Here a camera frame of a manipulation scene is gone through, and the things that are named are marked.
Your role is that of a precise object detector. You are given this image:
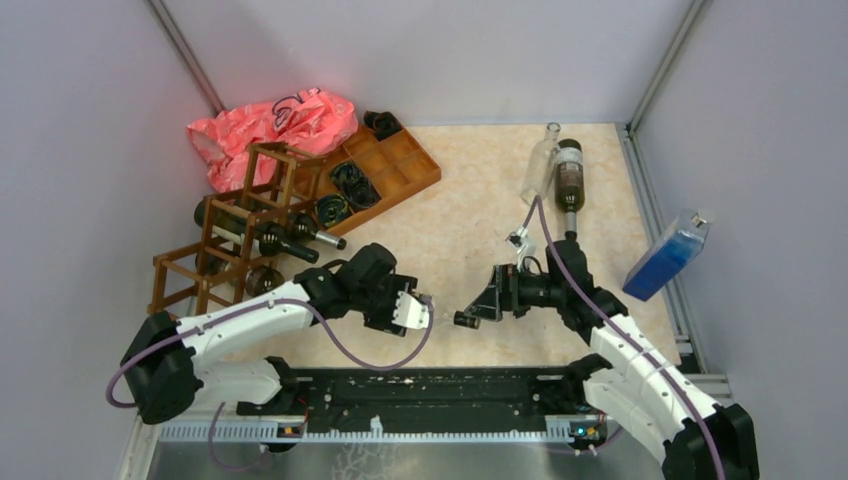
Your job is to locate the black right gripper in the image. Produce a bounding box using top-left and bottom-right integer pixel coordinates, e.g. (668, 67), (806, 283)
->
(465, 262), (566, 321)

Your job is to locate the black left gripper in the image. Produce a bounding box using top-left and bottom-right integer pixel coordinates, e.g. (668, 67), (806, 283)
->
(353, 273), (418, 335)

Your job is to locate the green wine bottle silver foil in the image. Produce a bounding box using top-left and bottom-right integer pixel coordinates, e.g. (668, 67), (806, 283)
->
(286, 213), (347, 250)

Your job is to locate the clear glass bottle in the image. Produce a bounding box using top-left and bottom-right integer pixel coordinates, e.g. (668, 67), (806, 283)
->
(520, 122), (561, 205)

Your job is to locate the green wine bottle silver neck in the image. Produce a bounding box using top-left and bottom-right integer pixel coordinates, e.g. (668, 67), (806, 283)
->
(244, 265), (285, 297)

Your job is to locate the green wine bottle black neck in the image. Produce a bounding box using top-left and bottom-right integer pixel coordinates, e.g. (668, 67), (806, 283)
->
(210, 207), (320, 264)

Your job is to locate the blue liquid square bottle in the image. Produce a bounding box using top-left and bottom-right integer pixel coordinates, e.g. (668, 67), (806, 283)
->
(622, 209), (716, 301)

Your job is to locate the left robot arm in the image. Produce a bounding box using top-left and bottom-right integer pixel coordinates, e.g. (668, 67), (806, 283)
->
(106, 243), (432, 425)

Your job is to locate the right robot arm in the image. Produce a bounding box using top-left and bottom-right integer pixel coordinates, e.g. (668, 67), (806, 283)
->
(454, 236), (761, 479)

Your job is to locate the dark wine bottle lying down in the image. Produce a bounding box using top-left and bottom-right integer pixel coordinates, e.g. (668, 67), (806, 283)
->
(553, 139), (585, 241)

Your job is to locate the brown wooden wine rack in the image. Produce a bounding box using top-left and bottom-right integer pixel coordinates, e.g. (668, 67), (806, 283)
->
(147, 142), (328, 314)

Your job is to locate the rolled dark blue sock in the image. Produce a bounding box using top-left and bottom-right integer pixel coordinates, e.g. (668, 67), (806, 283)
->
(314, 193), (353, 228)

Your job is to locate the rolled black sock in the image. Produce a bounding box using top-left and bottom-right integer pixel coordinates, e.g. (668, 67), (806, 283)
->
(330, 161), (382, 212)

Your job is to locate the wooden compartment tray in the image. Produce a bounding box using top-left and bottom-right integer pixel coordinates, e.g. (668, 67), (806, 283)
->
(316, 116), (441, 236)

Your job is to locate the rolled dark sock far corner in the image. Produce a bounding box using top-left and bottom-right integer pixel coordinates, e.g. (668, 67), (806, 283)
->
(363, 111), (403, 141)

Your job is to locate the pink plastic bag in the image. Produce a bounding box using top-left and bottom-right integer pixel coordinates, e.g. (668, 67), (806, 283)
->
(186, 88), (359, 192)

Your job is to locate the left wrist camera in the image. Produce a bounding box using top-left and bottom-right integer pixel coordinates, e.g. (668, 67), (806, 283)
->
(391, 292), (432, 330)

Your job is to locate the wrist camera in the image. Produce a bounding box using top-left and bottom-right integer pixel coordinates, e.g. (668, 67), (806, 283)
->
(391, 292), (432, 330)
(506, 226), (536, 269)

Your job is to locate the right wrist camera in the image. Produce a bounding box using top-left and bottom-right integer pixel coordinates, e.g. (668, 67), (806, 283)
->
(506, 226), (536, 269)

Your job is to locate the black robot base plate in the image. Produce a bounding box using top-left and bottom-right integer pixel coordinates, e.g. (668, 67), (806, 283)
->
(236, 367), (614, 441)

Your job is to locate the white cable duct strip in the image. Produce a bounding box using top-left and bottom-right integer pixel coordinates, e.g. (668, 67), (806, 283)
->
(158, 421), (578, 445)

